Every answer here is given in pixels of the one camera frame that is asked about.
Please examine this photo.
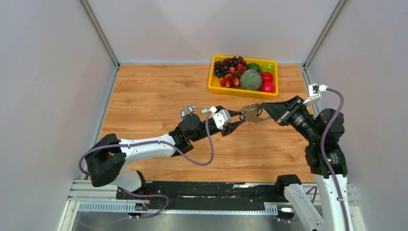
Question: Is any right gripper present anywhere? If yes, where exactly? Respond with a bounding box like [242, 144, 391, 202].
[260, 94, 319, 143]

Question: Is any metal key organizer blue handle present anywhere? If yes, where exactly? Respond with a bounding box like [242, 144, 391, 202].
[241, 103, 270, 124]

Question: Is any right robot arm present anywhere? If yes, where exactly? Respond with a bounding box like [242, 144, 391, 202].
[261, 96, 354, 231]

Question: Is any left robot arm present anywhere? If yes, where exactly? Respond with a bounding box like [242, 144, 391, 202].
[78, 106, 245, 199]

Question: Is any red apple lower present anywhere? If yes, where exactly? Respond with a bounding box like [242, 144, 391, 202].
[259, 82, 276, 93]

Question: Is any red apple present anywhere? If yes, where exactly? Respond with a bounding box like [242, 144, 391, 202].
[259, 82, 276, 93]
[261, 72, 274, 83]

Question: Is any green key tag with key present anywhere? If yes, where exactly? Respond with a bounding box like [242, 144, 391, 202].
[200, 108, 211, 114]

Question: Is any red apple upper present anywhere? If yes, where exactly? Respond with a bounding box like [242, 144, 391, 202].
[261, 72, 274, 83]

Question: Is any yellow plastic bin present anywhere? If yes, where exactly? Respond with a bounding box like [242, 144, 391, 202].
[208, 55, 279, 100]

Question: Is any cherry cluster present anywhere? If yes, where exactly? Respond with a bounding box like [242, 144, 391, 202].
[215, 64, 247, 88]

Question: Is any cantaloupe melon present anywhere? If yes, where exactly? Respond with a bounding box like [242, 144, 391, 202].
[240, 69, 263, 90]

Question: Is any green apple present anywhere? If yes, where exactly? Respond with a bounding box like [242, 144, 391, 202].
[261, 63, 276, 74]

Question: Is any blue key tag left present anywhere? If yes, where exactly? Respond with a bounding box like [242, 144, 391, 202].
[180, 109, 186, 119]

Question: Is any dark green lime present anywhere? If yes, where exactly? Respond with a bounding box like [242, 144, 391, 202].
[246, 63, 262, 74]

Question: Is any dark grape bunch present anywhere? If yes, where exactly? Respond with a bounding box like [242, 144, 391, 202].
[213, 56, 247, 78]

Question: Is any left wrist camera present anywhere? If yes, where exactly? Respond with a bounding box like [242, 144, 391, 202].
[210, 106, 231, 130]

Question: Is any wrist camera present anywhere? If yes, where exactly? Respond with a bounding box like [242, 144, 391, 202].
[303, 83, 328, 106]
[210, 106, 231, 130]

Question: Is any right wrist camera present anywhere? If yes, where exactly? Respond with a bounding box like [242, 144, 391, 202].
[303, 83, 328, 106]

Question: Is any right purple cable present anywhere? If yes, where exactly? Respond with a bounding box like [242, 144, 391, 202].
[319, 88, 348, 231]

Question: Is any purple cable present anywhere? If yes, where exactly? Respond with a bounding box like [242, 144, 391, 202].
[78, 111, 215, 219]
[319, 88, 348, 231]

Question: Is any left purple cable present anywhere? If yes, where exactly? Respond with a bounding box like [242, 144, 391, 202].
[78, 111, 215, 219]

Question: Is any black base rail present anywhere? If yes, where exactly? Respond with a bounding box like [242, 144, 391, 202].
[135, 181, 288, 211]

